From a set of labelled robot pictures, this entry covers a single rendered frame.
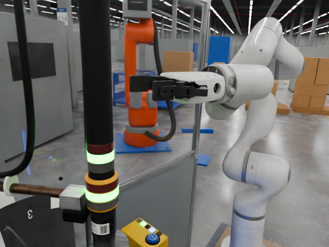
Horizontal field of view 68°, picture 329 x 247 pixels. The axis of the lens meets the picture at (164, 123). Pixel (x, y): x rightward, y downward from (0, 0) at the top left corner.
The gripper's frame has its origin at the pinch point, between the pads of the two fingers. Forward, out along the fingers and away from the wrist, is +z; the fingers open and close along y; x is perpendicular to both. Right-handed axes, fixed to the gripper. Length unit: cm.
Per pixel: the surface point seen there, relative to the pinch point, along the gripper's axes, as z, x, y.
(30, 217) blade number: 19.6, -26.6, 10.1
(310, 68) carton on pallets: -723, -23, 336
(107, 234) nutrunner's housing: 11.5, -18.1, -10.9
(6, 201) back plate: 24, -34, 30
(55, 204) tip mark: 15.0, -24.6, 9.3
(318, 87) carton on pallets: -744, -75, 313
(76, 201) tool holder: 14.7, -13.4, -8.3
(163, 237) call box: -22, -59, 23
